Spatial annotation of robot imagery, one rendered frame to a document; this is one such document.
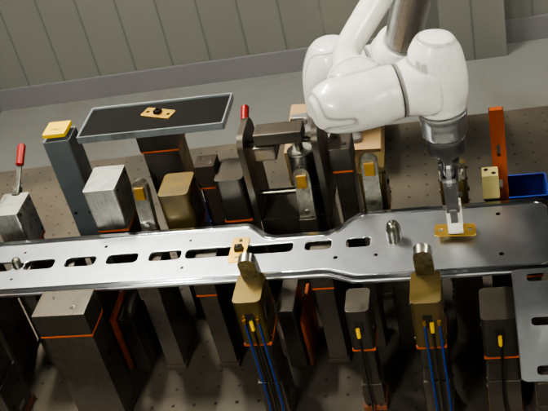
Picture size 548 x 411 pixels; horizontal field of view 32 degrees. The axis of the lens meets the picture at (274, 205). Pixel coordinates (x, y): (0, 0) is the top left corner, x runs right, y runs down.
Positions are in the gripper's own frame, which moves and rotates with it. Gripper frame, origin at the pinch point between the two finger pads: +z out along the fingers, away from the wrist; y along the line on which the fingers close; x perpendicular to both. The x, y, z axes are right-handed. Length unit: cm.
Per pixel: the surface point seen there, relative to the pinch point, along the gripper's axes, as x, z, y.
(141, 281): -67, 5, 8
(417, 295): -7.2, 0.3, 22.7
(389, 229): -13.4, 1.3, 1.2
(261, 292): -38.0, 0.3, 19.1
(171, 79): -149, 102, -260
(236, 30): -109, 81, -264
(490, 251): 6.6, 5.0, 6.0
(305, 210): -33.1, 4.3, -11.3
